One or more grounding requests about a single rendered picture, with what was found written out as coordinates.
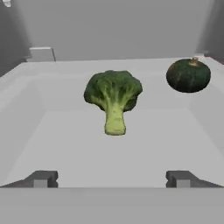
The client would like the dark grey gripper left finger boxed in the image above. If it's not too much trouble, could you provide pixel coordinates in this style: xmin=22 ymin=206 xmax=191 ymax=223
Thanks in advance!
xmin=0 ymin=170 xmax=60 ymax=188

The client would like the grey sink basin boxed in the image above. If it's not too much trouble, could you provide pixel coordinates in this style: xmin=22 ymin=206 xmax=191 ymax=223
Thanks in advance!
xmin=0 ymin=53 xmax=224 ymax=188

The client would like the grey block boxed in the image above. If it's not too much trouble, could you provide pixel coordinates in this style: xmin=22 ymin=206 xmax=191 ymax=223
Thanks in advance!
xmin=26 ymin=46 xmax=57 ymax=62

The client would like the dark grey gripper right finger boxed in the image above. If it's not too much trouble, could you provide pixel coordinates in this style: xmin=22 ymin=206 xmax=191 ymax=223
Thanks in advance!
xmin=165 ymin=170 xmax=224 ymax=188

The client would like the green broccoli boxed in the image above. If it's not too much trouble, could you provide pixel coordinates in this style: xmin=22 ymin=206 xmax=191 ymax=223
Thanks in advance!
xmin=83 ymin=69 xmax=144 ymax=137

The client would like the dark green squash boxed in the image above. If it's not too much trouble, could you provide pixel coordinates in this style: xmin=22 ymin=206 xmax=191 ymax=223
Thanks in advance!
xmin=165 ymin=57 xmax=212 ymax=94

